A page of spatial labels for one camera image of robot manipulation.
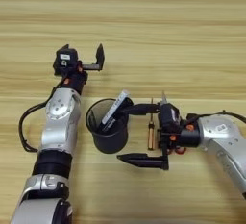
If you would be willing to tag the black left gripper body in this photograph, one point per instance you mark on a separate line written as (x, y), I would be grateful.
(73, 82)

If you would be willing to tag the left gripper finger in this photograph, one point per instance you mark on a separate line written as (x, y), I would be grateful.
(65, 47)
(100, 58)

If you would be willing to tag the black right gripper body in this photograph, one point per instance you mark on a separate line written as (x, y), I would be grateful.
(187, 136)

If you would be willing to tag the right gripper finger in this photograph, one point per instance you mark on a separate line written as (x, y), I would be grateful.
(144, 160)
(144, 108)

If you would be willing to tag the white barrel marker pen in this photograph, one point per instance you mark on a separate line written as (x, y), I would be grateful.
(116, 106)

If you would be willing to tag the black marker pen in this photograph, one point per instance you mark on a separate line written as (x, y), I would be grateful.
(117, 117)

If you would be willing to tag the black mesh pen cup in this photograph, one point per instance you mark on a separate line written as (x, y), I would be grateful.
(110, 141)

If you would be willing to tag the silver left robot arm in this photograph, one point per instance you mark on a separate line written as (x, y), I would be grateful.
(61, 128)

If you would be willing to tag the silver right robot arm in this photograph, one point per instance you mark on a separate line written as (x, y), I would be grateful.
(224, 138)

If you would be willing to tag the left gripper labelled black box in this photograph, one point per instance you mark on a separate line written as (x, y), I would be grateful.
(65, 61)

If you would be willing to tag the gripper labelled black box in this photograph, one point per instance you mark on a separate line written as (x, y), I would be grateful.
(65, 61)
(169, 117)

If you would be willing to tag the right gripper labelled black box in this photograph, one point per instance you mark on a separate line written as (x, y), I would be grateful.
(169, 117)

